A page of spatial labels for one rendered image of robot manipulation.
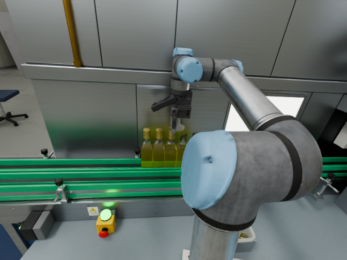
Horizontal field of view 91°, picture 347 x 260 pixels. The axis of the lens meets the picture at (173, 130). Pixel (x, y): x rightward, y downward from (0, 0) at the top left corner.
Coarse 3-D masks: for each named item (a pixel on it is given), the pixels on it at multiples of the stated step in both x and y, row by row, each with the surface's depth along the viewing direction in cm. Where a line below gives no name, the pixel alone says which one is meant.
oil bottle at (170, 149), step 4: (168, 144) 81; (172, 144) 81; (168, 148) 80; (172, 148) 80; (176, 148) 81; (168, 152) 81; (172, 152) 81; (176, 152) 82; (164, 156) 85; (168, 156) 82; (172, 156) 83; (164, 160) 84; (168, 160) 84; (172, 160) 84; (164, 164) 85; (168, 164) 85; (172, 164) 85
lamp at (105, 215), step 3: (105, 210) 74; (108, 210) 75; (102, 213) 73; (105, 213) 73; (108, 213) 74; (102, 216) 72; (105, 216) 72; (108, 216) 73; (111, 216) 75; (102, 219) 73; (105, 219) 73; (108, 219) 73
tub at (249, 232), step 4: (248, 228) 74; (244, 232) 76; (248, 232) 74; (252, 232) 72; (248, 236) 73; (252, 236) 70; (240, 240) 68; (244, 240) 69; (248, 240) 69; (252, 240) 69
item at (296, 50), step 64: (128, 0) 66; (192, 0) 68; (256, 0) 70; (320, 0) 72; (64, 64) 75; (128, 64) 77; (256, 64) 83; (320, 64) 86; (64, 128) 89; (128, 128) 93; (320, 128) 106
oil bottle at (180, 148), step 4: (180, 144) 81; (184, 144) 81; (180, 148) 81; (184, 148) 81; (180, 152) 82; (176, 156) 84; (180, 156) 83; (176, 160) 84; (180, 160) 84; (176, 164) 85; (180, 164) 85
